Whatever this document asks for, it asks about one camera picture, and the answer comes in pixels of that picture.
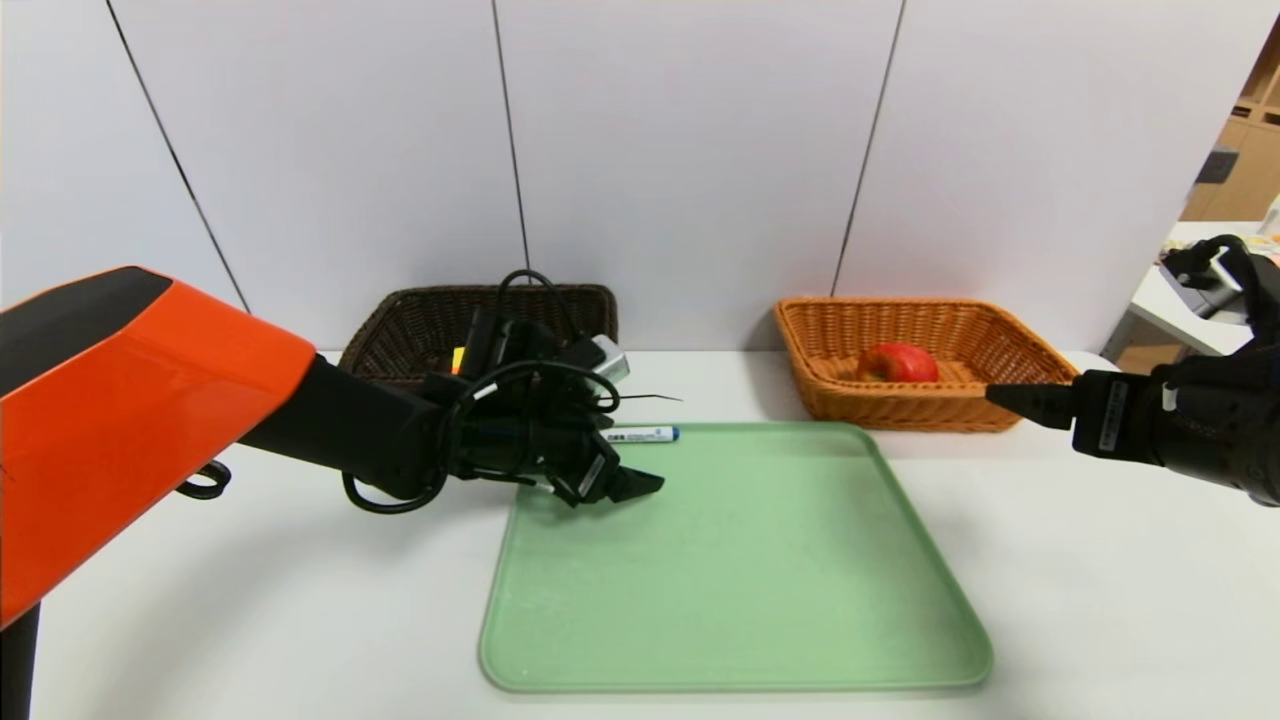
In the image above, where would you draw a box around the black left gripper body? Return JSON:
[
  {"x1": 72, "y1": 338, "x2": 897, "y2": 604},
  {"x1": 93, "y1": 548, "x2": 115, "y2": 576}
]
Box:
[{"x1": 518, "y1": 412, "x2": 622, "y2": 508}]

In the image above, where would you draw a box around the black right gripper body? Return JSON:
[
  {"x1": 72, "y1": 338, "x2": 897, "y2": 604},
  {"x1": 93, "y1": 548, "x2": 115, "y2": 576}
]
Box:
[{"x1": 1072, "y1": 369, "x2": 1243, "y2": 487}]

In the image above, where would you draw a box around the red apple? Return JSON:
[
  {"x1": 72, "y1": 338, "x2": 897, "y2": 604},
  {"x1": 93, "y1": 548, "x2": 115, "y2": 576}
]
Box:
[{"x1": 858, "y1": 342, "x2": 939, "y2": 384}]

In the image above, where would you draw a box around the orange wicker basket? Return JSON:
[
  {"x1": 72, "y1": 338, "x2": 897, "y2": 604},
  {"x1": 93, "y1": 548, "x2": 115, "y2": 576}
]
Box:
[{"x1": 774, "y1": 297, "x2": 1088, "y2": 434}]

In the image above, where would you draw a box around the dark brown wicker basket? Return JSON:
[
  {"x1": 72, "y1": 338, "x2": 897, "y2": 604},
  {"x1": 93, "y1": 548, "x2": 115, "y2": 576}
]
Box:
[{"x1": 338, "y1": 285, "x2": 620, "y2": 391}]

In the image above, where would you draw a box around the white background table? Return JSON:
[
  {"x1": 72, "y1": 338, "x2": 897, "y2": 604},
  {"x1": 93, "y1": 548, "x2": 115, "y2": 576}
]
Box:
[{"x1": 1130, "y1": 222, "x2": 1280, "y2": 356}]

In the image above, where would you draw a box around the green plastic tray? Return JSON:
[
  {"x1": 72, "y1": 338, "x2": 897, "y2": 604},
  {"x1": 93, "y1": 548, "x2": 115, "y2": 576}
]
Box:
[{"x1": 479, "y1": 422, "x2": 993, "y2": 694}]

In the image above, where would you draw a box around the wooden background shelf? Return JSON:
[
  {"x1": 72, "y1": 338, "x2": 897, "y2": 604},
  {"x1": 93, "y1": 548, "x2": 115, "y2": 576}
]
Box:
[{"x1": 1180, "y1": 40, "x2": 1280, "y2": 223}]

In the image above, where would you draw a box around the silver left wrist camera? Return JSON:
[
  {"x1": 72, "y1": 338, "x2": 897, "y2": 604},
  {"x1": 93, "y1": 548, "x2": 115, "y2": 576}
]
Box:
[{"x1": 575, "y1": 335, "x2": 631, "y2": 386}]

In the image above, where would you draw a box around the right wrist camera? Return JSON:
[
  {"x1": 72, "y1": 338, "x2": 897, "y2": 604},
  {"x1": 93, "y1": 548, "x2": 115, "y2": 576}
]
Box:
[{"x1": 1160, "y1": 235, "x2": 1280, "y2": 326}]

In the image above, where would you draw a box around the black left wrist camera cable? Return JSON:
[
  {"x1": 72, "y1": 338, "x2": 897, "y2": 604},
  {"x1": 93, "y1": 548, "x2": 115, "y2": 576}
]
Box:
[{"x1": 495, "y1": 268, "x2": 586, "y2": 341}]

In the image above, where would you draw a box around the black cable loop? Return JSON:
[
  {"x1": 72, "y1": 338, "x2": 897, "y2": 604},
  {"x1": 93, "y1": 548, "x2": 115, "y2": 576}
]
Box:
[{"x1": 178, "y1": 460, "x2": 233, "y2": 500}]

